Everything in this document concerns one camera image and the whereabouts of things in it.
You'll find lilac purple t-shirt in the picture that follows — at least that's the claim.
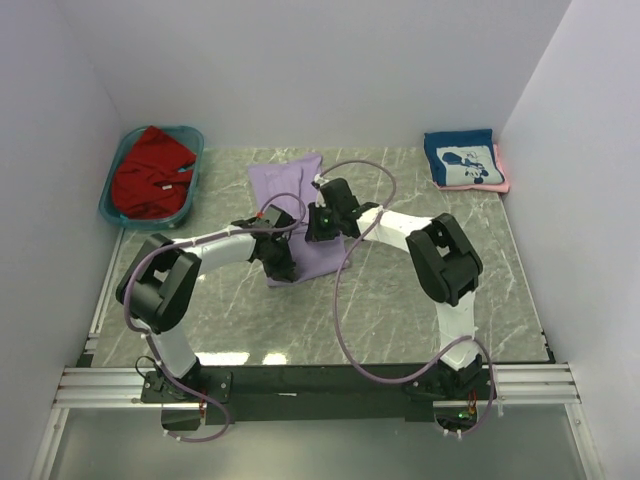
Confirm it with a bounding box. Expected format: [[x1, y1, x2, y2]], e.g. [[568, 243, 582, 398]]
[[247, 152, 351, 289]]

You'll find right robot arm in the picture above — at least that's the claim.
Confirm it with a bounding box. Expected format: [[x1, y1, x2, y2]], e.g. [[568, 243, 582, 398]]
[[306, 202, 483, 399]]

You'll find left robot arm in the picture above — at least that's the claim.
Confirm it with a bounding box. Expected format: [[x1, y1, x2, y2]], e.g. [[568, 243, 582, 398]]
[[116, 217, 296, 402]]

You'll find teal plastic basket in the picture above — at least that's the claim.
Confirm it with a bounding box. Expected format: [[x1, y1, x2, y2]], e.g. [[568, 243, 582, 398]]
[[99, 126, 205, 230]]

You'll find red t-shirt in basket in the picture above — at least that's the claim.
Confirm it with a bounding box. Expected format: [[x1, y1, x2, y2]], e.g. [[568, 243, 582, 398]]
[[111, 126, 197, 220]]

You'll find black base beam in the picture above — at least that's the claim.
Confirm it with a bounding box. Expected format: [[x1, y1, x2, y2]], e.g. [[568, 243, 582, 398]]
[[139, 363, 501, 426]]

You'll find folded blue printed t-shirt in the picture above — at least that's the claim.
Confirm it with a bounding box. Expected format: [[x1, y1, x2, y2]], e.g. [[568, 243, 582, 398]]
[[423, 129, 506, 187]]

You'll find folded pink t-shirt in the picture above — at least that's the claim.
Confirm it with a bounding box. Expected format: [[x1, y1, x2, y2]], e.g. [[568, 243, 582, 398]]
[[432, 144, 510, 194]]

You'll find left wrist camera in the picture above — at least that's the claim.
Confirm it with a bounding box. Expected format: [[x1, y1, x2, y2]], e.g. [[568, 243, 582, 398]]
[[252, 205, 295, 238]]

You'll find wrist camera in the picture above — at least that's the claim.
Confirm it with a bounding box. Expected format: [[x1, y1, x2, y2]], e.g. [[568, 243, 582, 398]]
[[252, 205, 295, 238], [312, 178, 359, 214]]

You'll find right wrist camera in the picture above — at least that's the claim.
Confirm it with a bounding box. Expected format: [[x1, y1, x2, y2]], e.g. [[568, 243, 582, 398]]
[[312, 178, 359, 214]]

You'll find aluminium frame rail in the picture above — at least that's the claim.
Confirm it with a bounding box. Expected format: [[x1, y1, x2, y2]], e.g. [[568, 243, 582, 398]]
[[54, 230, 604, 479]]

